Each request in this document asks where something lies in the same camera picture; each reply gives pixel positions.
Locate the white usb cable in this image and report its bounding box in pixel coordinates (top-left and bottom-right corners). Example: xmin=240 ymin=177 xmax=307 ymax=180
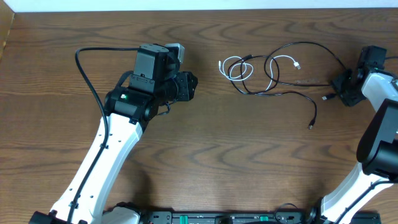
xmin=218 ymin=54 xmax=302 ymax=91

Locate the black usb cable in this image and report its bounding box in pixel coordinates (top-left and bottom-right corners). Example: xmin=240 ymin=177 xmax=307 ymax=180
xmin=227 ymin=41 xmax=348 ymax=131

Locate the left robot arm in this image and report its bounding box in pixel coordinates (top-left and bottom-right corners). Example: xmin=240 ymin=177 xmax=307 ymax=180
xmin=30 ymin=43 xmax=198 ymax=223

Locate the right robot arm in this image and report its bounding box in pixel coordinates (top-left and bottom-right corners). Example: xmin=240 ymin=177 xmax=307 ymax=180
xmin=306 ymin=45 xmax=397 ymax=223

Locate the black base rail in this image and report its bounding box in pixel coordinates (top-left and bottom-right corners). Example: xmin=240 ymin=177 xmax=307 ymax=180
xmin=102 ymin=210 xmax=382 ymax=224

